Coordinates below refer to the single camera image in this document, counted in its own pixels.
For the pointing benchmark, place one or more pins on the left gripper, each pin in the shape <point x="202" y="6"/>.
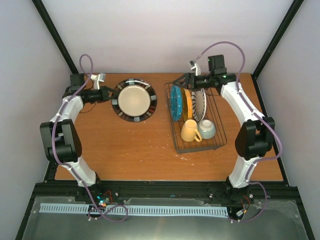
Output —
<point x="103" y="94"/>

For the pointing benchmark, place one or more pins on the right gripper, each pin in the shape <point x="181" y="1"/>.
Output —
<point x="188" y="78"/>

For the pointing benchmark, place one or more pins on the teal dotted plate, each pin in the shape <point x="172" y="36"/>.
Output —
<point x="176" y="103"/>

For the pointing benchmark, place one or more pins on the orange dotted plate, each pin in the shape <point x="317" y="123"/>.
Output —
<point x="187" y="104"/>

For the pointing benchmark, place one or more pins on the white blue striped plate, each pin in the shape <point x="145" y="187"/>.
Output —
<point x="199" y="104"/>

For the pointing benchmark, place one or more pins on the dark patterned plate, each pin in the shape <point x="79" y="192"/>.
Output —
<point x="136" y="100"/>

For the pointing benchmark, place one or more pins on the dark wire dish rack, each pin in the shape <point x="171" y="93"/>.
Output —
<point x="212" y="114"/>

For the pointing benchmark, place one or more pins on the yellow ceramic mug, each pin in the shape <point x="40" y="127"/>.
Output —
<point x="189" y="131"/>

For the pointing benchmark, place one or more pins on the pale green ceramic bowl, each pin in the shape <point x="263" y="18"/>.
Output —
<point x="206" y="129"/>

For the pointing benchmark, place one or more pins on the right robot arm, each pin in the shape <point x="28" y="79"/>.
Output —
<point x="257" y="132"/>

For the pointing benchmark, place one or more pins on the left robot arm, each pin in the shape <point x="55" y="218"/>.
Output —
<point x="60" y="139"/>

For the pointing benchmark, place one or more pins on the metal front plate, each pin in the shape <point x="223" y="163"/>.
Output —
<point x="274" y="220"/>

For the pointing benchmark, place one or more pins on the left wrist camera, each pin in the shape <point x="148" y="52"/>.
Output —
<point x="97" y="79"/>

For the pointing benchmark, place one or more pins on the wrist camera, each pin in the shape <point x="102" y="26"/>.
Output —
<point x="97" y="79"/>
<point x="194" y="66"/>

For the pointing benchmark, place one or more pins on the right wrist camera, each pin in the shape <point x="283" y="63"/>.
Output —
<point x="194" y="66"/>

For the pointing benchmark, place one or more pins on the black left frame post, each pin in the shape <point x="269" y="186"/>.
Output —
<point x="48" y="22"/>

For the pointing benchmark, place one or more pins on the black frame post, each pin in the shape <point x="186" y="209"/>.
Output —
<point x="48" y="22"/>
<point x="282" y="28"/>

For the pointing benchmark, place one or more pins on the light blue slotted cable duct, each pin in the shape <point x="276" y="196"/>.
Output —
<point x="136" y="210"/>

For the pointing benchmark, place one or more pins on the black right frame post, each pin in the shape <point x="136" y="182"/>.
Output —
<point x="282" y="28"/>

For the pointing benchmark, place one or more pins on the black front rail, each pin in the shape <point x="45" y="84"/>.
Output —
<point x="213" y="192"/>

